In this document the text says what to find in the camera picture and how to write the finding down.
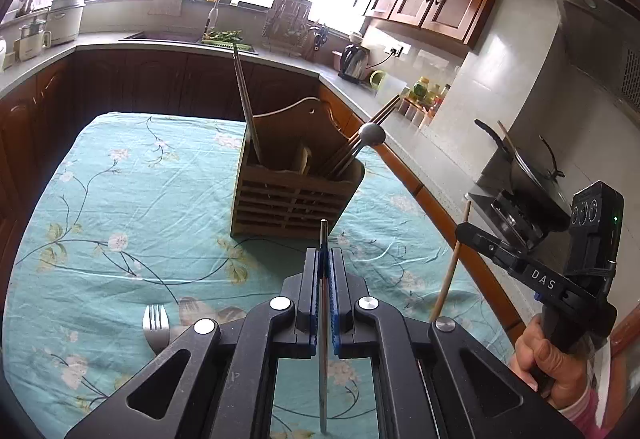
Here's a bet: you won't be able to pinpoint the gas stove burner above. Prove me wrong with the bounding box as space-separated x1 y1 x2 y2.
491 199 547 251

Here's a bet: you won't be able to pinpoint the steel electric kettle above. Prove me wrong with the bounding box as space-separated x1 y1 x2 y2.
338 43 371 85

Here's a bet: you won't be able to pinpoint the light wooden chopstick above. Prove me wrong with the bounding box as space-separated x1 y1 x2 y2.
429 201 472 326

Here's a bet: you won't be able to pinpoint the wooden base cabinets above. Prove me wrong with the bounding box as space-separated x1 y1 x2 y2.
0 46 531 350

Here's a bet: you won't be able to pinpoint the condiment jars rack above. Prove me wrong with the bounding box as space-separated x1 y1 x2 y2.
399 75 452 126

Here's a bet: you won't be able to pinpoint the white electric cup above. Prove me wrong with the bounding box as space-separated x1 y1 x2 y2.
17 18 52 62

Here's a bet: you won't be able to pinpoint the green vegetable basket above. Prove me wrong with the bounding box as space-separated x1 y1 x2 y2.
202 29 252 52

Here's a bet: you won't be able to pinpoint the steel range hood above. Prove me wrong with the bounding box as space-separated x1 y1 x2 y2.
545 0 640 116

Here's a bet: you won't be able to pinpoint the metal fork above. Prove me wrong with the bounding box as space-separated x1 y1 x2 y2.
141 303 172 356

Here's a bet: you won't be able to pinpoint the person's right hand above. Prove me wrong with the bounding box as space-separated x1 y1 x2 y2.
514 313 592 412

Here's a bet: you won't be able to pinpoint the metal chopstick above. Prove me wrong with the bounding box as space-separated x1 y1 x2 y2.
318 219 331 436
232 42 264 166

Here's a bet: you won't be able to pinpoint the wooden utensil holder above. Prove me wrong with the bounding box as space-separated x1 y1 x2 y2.
230 96 366 242

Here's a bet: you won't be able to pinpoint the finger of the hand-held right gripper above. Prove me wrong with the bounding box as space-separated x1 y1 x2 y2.
455 221 532 278

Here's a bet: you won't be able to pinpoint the kitchen faucet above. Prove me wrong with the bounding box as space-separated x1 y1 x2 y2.
190 0 222 34

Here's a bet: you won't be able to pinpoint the person's right forearm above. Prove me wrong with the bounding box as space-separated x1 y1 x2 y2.
562 381 610 439

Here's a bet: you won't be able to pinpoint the teal floral tablecloth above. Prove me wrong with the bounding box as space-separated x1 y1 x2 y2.
0 111 507 439

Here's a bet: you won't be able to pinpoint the dish drying rack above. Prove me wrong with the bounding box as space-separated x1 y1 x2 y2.
262 0 314 60

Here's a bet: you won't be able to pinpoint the kitchen sink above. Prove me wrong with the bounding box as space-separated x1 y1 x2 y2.
121 31 202 46

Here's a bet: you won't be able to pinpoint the wooden spoon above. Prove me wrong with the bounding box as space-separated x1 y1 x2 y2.
292 144 316 176

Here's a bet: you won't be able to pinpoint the grey kitchen countertop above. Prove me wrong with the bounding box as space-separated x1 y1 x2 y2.
0 34 506 240

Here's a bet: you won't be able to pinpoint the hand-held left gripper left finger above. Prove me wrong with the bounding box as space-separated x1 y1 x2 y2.
65 246 321 439

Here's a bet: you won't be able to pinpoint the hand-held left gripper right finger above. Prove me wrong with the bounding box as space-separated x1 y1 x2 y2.
327 246 585 439

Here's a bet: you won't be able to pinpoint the metal ladle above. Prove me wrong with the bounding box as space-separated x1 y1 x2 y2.
320 121 387 180

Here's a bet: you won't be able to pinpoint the white rice cooker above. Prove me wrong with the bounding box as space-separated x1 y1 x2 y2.
47 0 86 48

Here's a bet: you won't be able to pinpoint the wok with glass lid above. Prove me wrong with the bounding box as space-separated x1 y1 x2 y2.
474 119 574 214

